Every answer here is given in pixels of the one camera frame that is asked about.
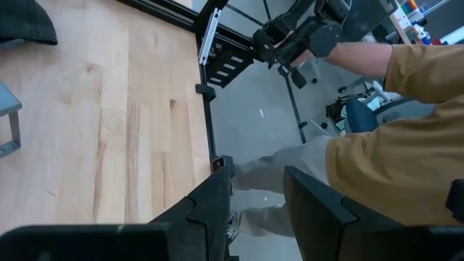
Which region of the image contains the grey perforated metal rack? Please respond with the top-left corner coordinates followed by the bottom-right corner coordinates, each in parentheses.
top-left (0, 38), bottom-right (23, 160)

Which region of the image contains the person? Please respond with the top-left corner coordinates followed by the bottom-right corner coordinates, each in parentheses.
top-left (226, 42), bottom-right (464, 244)

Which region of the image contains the shelf with coloured items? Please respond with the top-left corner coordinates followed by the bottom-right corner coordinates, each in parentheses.
top-left (388, 0), bottom-right (464, 46)

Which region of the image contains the person's hand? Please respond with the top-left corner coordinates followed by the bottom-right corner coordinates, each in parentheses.
top-left (272, 30), bottom-right (317, 68)

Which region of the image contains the blue chair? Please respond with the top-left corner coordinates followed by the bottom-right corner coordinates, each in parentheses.
top-left (344, 98), bottom-right (380, 135)

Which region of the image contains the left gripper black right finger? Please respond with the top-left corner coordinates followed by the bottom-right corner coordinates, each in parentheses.
top-left (283, 165), bottom-right (360, 261)

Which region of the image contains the black tripod stand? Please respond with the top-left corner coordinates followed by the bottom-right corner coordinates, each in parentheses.
top-left (224, 0), bottom-right (310, 144)

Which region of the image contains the person's forearm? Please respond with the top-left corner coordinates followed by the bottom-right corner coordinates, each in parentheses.
top-left (289, 41), bottom-right (394, 79)

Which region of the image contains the white strip on frame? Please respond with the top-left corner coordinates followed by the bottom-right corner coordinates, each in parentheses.
top-left (197, 7), bottom-right (223, 67)

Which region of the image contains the dark grey baseball cap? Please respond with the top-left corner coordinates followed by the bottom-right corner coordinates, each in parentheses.
top-left (0, 0), bottom-right (59, 46)

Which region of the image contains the black frame bracket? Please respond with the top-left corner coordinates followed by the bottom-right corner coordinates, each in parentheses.
top-left (195, 83), bottom-right (218, 103)

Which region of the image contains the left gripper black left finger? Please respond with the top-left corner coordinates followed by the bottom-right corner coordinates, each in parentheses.
top-left (150, 165), bottom-right (235, 261)

